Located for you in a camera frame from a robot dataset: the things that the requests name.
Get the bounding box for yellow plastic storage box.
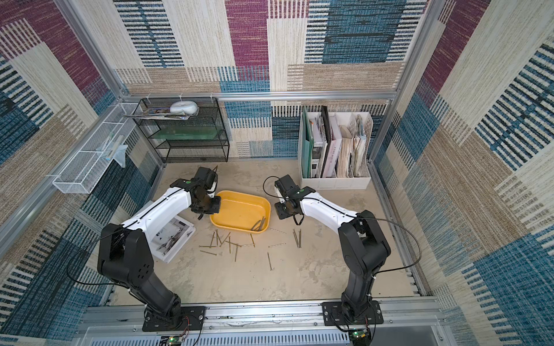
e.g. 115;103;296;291
210;190;271;234

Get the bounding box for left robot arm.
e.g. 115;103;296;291
98;167;221;330

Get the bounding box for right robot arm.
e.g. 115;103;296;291
274;174;391;323

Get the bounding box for white file organizer box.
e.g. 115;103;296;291
297;106;374;190

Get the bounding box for green folder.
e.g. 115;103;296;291
301;108;314;179

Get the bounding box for steel nail lone front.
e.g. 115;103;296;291
267;252;274;271

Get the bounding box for white round object on shelf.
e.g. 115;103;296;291
170;100;199;116

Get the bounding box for black wire mesh shelf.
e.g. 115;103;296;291
131;97;230;164

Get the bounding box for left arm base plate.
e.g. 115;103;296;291
142;306;206;332

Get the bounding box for white wire wall basket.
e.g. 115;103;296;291
53;102;136;194

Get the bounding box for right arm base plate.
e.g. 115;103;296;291
320;300;384;327

